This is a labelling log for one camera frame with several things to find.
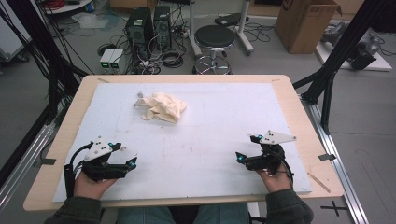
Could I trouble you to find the flat black device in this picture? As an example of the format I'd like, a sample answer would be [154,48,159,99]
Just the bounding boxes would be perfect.
[214,12,250,28]

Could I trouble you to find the clear plastic sheet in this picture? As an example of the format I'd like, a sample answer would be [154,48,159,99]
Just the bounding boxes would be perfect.
[71,12,121,31]

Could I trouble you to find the white floor board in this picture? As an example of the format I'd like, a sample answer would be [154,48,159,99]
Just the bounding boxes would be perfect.
[315,29,393,73]

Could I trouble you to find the black frame with cables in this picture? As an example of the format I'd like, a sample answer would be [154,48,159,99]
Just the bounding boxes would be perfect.
[0,0,90,188]

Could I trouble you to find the thin wooden stick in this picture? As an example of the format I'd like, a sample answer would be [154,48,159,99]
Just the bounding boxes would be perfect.
[307,172,332,194]

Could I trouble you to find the person's legs in jeans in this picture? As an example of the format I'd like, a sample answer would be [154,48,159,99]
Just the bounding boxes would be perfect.
[116,203,250,224]

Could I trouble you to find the black round stool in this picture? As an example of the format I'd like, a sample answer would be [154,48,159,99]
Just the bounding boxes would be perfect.
[192,24,237,76]

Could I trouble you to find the cream printed cloth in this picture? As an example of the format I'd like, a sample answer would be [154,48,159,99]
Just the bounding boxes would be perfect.
[134,91,188,124]

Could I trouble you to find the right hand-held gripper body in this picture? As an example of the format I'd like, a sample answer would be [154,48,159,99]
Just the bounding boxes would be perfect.
[244,130,297,175]

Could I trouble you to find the black metal frame strut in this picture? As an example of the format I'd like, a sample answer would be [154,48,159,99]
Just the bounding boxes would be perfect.
[292,0,396,135]

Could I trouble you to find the white power supply box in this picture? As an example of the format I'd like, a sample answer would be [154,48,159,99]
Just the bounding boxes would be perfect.
[99,49,116,70]
[108,49,125,70]

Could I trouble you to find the person's right hand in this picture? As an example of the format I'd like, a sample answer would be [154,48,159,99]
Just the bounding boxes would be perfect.
[256,169,294,194]

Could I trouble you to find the white round table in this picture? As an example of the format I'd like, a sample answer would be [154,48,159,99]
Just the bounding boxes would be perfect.
[43,0,94,15]

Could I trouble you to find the grey robot parts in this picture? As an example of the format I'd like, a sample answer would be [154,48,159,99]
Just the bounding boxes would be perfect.
[320,21,388,71]

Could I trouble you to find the cardboard box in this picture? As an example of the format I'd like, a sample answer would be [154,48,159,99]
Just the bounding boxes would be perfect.
[274,0,343,55]

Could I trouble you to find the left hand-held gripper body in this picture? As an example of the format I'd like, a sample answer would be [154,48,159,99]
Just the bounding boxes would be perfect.
[81,135,130,182]

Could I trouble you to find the slim black computer tower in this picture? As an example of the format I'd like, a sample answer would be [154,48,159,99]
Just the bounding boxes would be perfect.
[152,5,173,51]

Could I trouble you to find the right hand-held gripper cable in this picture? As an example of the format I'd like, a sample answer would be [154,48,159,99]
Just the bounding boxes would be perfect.
[274,151,295,189]

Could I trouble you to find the silver aluminium rail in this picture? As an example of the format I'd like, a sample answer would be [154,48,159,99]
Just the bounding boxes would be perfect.
[300,94,370,224]
[0,124,58,213]

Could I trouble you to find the white stand leg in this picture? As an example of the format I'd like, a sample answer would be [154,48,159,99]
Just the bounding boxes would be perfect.
[186,0,204,59]
[234,0,256,57]

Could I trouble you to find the coil of black cable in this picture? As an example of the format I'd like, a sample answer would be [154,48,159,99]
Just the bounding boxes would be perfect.
[160,49,185,69]

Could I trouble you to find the person's left hand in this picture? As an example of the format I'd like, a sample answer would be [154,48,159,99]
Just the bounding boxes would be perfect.
[73,171,118,201]

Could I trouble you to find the large black computer tower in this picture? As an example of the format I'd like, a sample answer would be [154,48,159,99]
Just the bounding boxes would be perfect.
[125,7,155,61]

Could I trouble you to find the white foam mat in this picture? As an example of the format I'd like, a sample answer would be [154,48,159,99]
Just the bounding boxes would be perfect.
[51,82,313,203]

